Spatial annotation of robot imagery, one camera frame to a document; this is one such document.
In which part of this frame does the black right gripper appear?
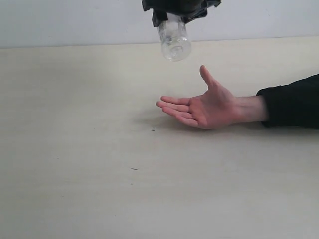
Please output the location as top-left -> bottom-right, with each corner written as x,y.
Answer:
142,0 -> 221,27

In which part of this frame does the clear bottle white blue label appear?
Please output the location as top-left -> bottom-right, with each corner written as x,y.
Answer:
158,13 -> 191,61

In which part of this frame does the black sleeved forearm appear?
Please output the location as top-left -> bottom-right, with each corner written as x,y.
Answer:
257,75 -> 319,129

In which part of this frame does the person's open bare hand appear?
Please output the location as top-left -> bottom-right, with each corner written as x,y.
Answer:
156,65 -> 268,130

